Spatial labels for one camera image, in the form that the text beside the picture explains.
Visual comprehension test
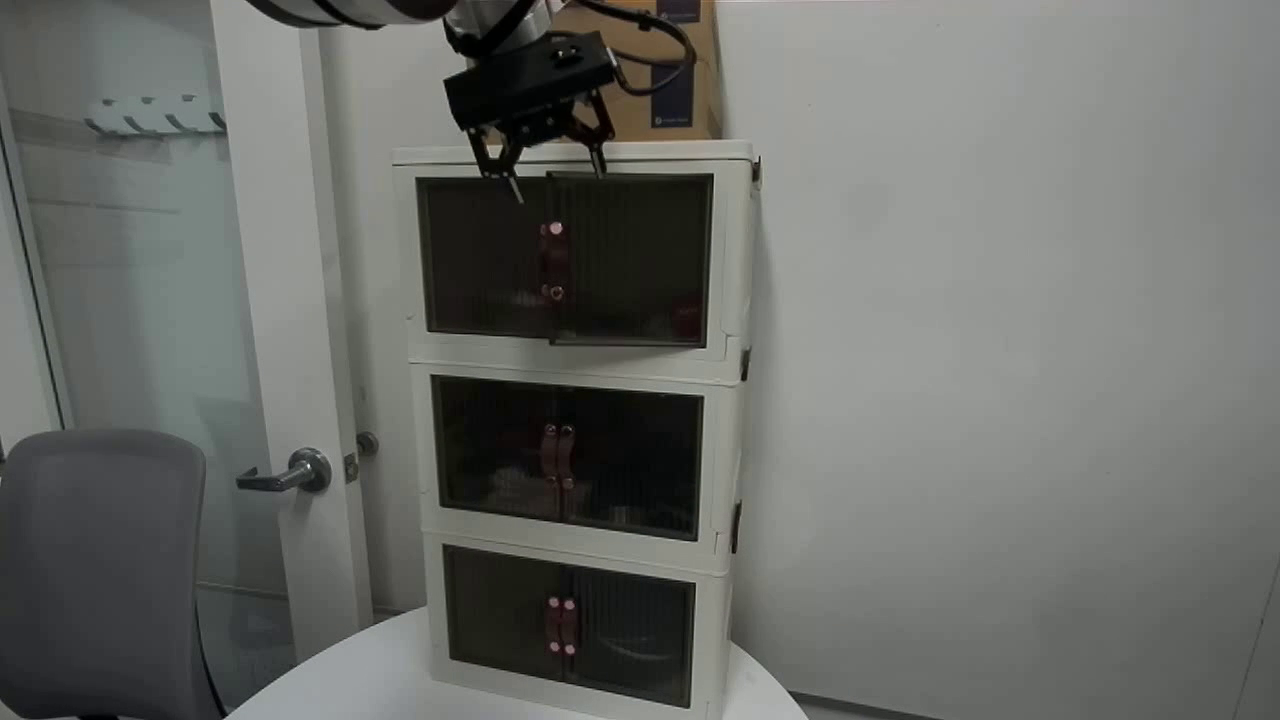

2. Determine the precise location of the grey office chair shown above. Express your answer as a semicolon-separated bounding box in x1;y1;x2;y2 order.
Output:
0;425;226;720

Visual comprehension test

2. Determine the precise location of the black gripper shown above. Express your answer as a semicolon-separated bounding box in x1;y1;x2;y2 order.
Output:
467;90;621;208

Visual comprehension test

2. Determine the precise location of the tinted bottom cabinet door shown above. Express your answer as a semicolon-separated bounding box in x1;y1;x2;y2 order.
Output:
554;558;700;712
439;541;568;679

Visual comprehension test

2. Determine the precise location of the silver lever door handle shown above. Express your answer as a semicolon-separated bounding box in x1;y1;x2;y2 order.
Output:
232;445;335;501

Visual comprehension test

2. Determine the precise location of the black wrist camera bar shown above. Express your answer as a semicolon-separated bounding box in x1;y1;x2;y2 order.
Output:
439;26;625;138

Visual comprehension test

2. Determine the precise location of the white room door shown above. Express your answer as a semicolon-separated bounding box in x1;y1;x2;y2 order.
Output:
0;0;381;670

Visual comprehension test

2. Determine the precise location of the white coat hook rail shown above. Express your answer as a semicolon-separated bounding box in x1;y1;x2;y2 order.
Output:
80;86;232;143

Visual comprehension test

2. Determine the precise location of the white three-tier storage cabinet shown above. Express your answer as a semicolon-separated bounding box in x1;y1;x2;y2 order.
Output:
392;134;765;720

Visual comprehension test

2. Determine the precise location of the metal door latch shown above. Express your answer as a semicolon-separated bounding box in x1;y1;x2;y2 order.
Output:
340;429;383;489

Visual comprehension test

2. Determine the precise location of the tinted middle cabinet door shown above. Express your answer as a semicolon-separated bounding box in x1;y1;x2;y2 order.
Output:
551;380;708;543
426;370;565;527

